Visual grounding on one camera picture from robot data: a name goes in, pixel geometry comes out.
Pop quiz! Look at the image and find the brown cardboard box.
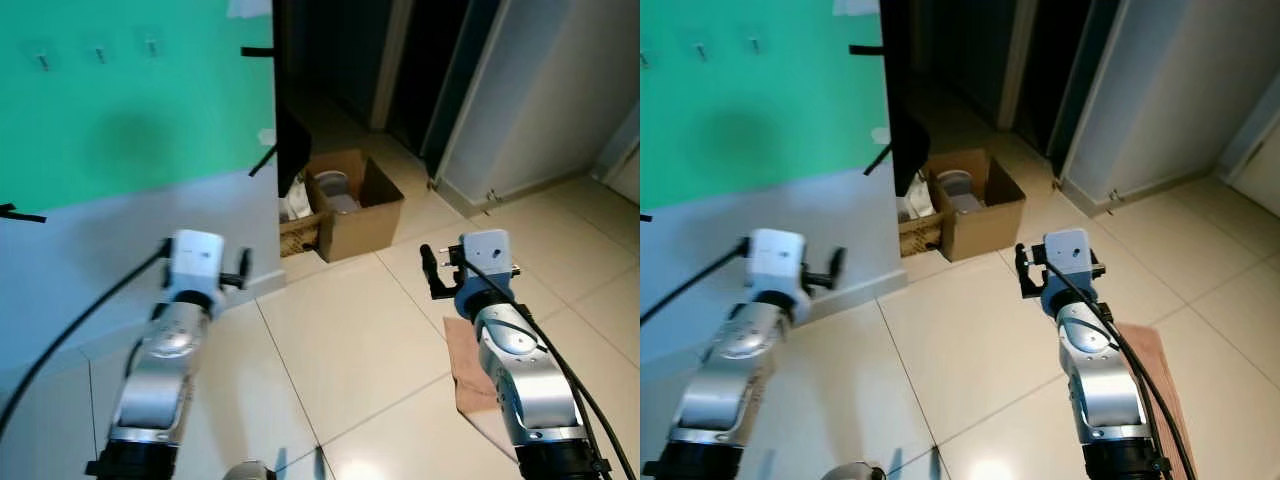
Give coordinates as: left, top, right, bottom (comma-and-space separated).
304, 149, 406, 264
925, 148, 1028, 264

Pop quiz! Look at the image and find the woven wicker basket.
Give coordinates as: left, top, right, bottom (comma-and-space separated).
279, 212, 327, 260
898, 212, 947, 260

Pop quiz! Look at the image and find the white round container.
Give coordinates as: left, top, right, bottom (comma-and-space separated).
314, 170, 363, 214
938, 169, 976, 214

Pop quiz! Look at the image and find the white door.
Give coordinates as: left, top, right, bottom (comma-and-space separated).
1058, 0, 1280, 213
436, 0, 641, 207

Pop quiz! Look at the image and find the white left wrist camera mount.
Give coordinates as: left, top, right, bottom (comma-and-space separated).
745, 228, 810, 303
164, 230, 227, 303

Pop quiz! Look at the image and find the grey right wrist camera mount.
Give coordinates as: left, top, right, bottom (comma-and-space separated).
458, 229, 515, 283
1042, 228, 1099, 279

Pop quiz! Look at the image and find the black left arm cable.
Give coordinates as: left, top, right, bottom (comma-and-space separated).
0, 238, 173, 437
640, 240, 751, 327

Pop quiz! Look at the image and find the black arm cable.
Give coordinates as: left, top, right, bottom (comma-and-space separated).
462, 255, 637, 480
0, 238, 173, 437
640, 240, 751, 327
1050, 258, 1197, 480

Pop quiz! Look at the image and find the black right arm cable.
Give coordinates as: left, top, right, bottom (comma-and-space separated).
462, 255, 637, 480
1050, 258, 1197, 480

